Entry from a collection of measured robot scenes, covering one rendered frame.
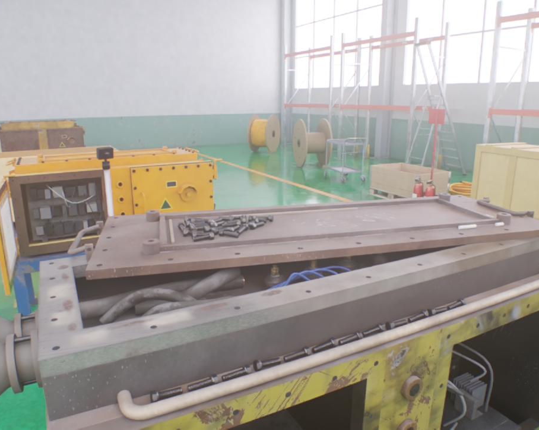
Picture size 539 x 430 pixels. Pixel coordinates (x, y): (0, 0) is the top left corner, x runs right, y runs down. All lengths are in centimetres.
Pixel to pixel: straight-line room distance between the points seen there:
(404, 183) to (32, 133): 683
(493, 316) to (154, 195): 272
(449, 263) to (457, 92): 1121
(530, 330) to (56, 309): 134
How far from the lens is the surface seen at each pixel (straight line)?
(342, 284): 90
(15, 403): 306
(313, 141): 1117
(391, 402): 101
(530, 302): 129
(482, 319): 113
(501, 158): 638
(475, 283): 120
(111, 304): 102
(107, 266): 98
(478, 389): 156
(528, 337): 160
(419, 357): 100
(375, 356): 90
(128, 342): 73
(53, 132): 910
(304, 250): 102
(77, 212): 357
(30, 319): 104
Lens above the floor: 171
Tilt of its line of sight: 15 degrees down
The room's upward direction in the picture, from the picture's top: straight up
